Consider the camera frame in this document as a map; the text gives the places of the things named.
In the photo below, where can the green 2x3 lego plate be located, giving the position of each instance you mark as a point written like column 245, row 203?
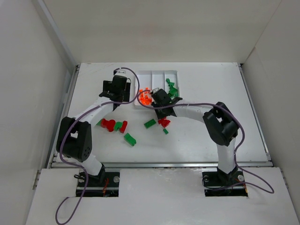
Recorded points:
column 149, row 123

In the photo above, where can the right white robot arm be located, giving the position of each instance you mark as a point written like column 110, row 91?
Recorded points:
column 221, row 127

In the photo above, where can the aluminium rail front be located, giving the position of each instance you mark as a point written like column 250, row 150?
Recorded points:
column 181, row 165

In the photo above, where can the green arch lego brick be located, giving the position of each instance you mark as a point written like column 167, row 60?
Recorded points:
column 129, row 139

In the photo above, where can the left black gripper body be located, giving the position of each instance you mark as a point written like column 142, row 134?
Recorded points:
column 108, row 94

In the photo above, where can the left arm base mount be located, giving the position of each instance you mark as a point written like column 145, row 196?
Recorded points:
column 109, row 187

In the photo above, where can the green red long lego assembly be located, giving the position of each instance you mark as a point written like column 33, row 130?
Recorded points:
column 112, row 125

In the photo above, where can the red round dome lego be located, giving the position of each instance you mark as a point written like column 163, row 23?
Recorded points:
column 165, row 123

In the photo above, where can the orange round lego piece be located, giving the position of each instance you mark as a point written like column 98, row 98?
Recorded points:
column 146, row 101

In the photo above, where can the white three-compartment tray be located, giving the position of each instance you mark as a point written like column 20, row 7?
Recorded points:
column 151, row 79

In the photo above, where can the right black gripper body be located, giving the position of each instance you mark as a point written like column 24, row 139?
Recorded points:
column 172, row 100

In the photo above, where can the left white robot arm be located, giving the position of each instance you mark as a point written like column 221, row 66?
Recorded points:
column 74, row 144

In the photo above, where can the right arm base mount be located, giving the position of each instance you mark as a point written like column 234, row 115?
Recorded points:
column 219, row 184

